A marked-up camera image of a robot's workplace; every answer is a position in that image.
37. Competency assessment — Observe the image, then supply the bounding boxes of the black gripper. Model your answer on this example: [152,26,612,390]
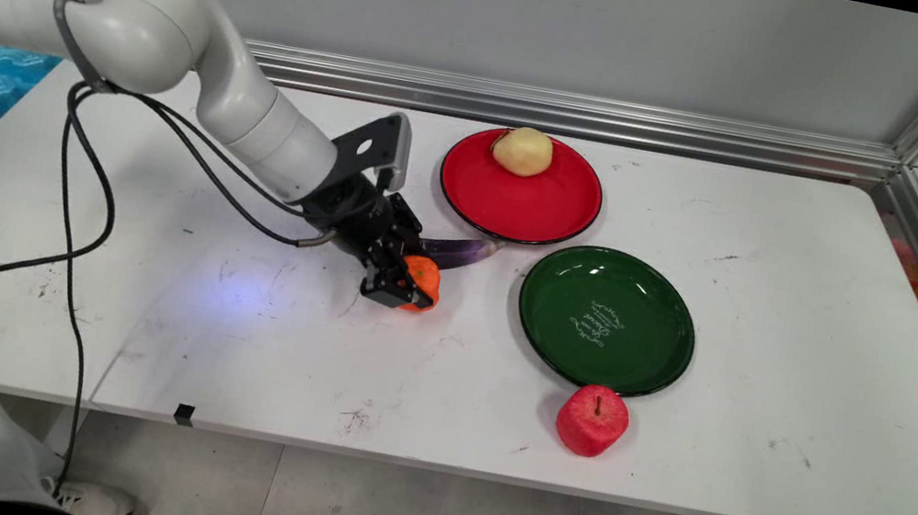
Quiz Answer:
[287,166,452,317]

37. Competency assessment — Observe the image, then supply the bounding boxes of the orange toy fruit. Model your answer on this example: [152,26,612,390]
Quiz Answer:
[396,252,447,318]

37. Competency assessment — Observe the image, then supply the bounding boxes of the purple toy eggplant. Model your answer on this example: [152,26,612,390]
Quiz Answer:
[419,228,506,281]

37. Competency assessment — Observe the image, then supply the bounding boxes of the red round plate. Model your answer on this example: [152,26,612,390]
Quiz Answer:
[430,117,613,257]

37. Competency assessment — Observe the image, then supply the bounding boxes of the yellow toy potato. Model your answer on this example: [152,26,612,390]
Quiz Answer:
[488,121,558,182]

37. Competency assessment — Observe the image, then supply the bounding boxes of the green round plate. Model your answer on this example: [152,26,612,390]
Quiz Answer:
[505,234,709,408]

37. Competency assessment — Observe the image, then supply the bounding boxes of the red toy apple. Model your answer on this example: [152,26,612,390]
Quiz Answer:
[550,378,636,464]

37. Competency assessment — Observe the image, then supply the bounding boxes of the white shoe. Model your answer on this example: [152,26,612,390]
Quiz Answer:
[50,476,138,515]

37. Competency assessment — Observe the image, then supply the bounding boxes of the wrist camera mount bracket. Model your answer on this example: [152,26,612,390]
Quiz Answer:
[325,101,419,195]

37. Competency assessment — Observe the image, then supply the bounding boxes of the black cable to gripper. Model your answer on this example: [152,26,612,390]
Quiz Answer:
[62,79,356,254]

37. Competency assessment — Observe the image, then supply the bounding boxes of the horizontal aluminium frame rail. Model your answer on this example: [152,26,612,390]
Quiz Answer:
[236,37,903,192]

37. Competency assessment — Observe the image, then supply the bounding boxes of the long black hanging cable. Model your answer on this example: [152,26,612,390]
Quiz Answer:
[0,69,139,501]

